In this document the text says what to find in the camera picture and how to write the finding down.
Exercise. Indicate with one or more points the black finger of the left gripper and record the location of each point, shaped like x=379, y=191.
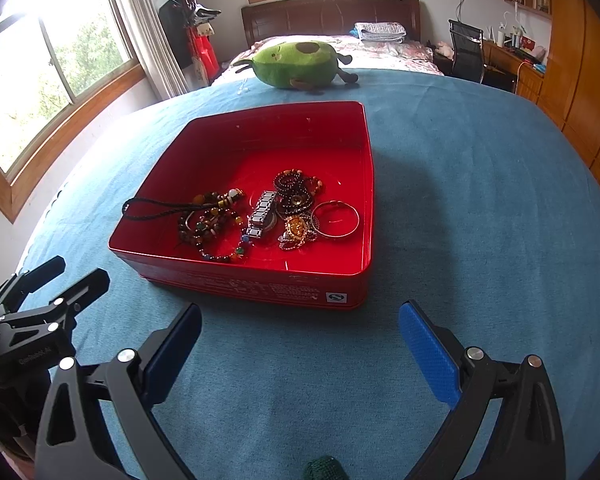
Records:
x=20, y=285
x=75, y=299

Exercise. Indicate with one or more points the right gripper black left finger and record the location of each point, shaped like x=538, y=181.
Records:
x=73, y=439

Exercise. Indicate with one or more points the black braided cord charm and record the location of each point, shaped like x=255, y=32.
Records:
x=202, y=202

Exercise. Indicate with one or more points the silver metal watch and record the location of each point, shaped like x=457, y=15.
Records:
x=263, y=217

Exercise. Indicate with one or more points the silver bangle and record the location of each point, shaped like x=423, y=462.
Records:
x=335, y=219

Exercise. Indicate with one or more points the red tin box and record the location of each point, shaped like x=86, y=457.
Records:
x=307, y=153

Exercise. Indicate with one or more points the left window curtain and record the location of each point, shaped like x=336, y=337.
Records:
x=152, y=48

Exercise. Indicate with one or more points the blue bed blanket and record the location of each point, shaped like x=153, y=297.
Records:
x=485, y=215

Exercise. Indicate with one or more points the coat rack with clothes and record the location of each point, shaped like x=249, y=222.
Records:
x=187, y=25

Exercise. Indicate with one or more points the green avocado plush toy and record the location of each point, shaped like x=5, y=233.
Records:
x=298, y=65

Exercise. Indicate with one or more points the wooden desk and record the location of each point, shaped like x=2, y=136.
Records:
x=526, y=79

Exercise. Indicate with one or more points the wooden wardrobe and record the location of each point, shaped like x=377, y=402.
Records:
x=570, y=94

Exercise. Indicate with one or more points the folded patterned bedding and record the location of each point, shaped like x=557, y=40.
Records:
x=380, y=31

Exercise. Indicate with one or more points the black office chair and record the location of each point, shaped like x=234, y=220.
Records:
x=467, y=44

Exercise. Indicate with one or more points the large wooden frame window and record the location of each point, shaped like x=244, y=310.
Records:
x=62, y=62

